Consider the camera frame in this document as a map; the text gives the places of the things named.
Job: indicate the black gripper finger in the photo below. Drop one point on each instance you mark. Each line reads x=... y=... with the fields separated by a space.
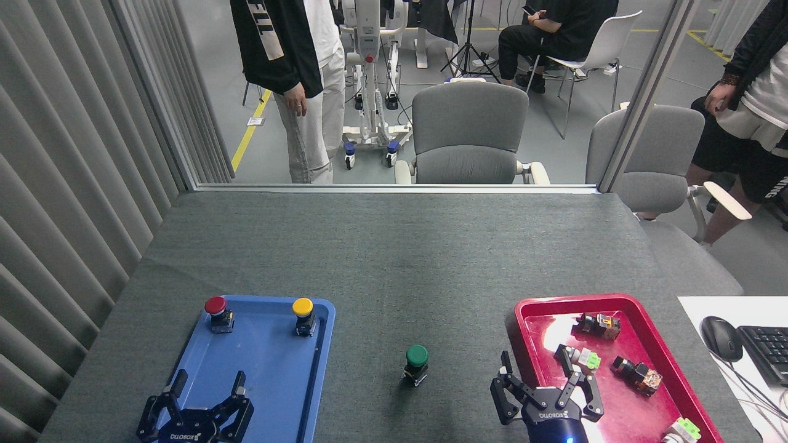
x=237 y=412
x=506 y=397
x=590 y=397
x=157 y=409

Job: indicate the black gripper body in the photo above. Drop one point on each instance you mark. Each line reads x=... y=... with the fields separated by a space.
x=188 y=427
x=554 y=424

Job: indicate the green push button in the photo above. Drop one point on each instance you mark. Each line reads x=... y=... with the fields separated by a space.
x=417 y=355

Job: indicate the red push button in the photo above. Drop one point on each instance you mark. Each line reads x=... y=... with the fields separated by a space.
x=215 y=305

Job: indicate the yellow push button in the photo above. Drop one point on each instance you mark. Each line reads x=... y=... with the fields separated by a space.
x=302 y=306

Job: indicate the person's right hand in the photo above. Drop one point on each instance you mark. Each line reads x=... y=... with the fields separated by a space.
x=297 y=98

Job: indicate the person's hand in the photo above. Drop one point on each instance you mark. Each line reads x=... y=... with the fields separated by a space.
x=720 y=97

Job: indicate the blue plastic tray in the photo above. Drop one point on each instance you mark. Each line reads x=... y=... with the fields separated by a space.
x=271 y=369

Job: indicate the red plastic tray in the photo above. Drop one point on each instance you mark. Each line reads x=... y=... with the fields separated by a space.
x=652 y=412

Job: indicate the white desk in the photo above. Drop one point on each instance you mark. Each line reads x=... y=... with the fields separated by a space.
x=708 y=381

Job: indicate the black computer mouse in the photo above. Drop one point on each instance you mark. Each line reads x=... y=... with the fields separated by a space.
x=721 y=338

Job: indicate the black keyboard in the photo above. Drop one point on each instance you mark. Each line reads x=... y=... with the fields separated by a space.
x=766 y=351

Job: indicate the grey vertical blind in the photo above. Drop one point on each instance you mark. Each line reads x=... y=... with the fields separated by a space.
x=61 y=184

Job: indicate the grey office chair white armrests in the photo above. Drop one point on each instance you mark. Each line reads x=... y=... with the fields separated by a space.
x=659 y=147
x=468 y=123

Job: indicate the person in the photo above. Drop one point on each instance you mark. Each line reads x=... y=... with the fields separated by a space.
x=751 y=123
x=572 y=31
x=289 y=49

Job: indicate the white plastic chair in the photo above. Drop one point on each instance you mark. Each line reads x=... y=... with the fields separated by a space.
x=606 y=43

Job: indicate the black tripod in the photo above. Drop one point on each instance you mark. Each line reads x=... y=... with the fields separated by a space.
x=470 y=37

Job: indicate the white stand on wheels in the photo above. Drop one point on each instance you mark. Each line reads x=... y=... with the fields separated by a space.
x=368 y=37

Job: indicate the grey switch with green cap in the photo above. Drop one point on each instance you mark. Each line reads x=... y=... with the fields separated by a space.
x=585 y=359

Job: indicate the black switch with brown block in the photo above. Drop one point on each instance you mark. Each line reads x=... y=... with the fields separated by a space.
x=640 y=375

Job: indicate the black switch with orange face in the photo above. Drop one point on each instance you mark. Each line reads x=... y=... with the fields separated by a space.
x=600 y=326

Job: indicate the white switch with green lever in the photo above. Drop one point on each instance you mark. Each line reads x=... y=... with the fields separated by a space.
x=682 y=431

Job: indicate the silver rail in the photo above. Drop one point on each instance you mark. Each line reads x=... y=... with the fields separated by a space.
x=394 y=188

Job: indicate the silver post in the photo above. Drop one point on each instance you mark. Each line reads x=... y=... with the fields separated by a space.
x=157 y=98
x=646 y=98

